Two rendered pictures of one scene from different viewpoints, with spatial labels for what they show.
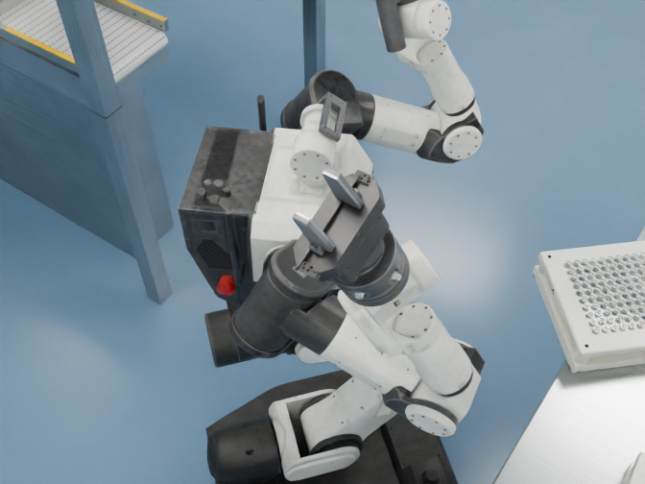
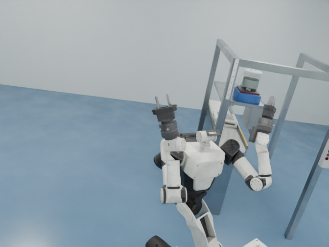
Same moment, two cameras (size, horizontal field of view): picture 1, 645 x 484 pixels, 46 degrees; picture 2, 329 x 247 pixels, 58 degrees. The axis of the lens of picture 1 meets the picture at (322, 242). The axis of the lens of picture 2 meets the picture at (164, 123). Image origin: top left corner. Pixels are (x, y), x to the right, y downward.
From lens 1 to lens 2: 1.19 m
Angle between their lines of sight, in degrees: 50
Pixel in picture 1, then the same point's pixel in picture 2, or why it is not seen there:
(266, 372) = not seen: outside the picture
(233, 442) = (156, 239)
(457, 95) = (262, 168)
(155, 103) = (252, 192)
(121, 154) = not seen: hidden behind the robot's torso
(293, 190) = (196, 145)
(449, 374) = (169, 178)
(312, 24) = (304, 192)
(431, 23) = (259, 137)
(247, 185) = (190, 139)
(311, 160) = (199, 135)
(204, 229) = not seen: hidden behind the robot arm
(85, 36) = (217, 126)
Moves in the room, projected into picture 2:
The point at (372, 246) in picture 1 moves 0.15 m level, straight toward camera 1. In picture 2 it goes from (167, 118) to (138, 119)
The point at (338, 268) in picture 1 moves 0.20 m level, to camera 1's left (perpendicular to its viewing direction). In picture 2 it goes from (155, 111) to (137, 97)
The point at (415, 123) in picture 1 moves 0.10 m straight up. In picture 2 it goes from (248, 170) to (252, 155)
